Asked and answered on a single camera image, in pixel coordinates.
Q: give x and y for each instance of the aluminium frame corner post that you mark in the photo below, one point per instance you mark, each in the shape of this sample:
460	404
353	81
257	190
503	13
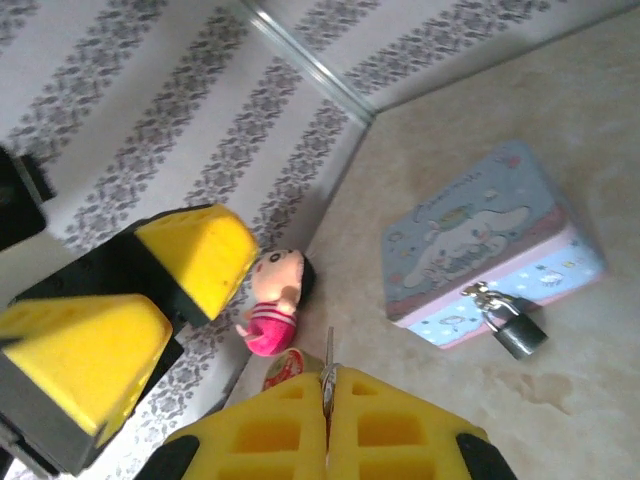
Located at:
310	62

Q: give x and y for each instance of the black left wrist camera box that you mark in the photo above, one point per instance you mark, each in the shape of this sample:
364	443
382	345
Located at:
17	200

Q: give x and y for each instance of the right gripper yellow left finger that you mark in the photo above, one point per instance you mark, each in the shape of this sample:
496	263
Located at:
260	440

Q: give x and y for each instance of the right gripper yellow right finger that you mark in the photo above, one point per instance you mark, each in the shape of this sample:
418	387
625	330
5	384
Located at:
400	435

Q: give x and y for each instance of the small silver key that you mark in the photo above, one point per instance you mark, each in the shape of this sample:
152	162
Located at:
328	372

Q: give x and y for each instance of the plush doll in pink shirt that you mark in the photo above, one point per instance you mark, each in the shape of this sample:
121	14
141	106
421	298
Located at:
277	300

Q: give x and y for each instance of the small grey padlock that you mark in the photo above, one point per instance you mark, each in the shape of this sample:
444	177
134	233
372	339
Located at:
517	330

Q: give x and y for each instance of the red and cream round tag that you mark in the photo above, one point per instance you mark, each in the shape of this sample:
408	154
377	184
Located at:
287	367

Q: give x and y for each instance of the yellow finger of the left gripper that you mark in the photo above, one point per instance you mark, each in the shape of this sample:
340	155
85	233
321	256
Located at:
210	255
80	360

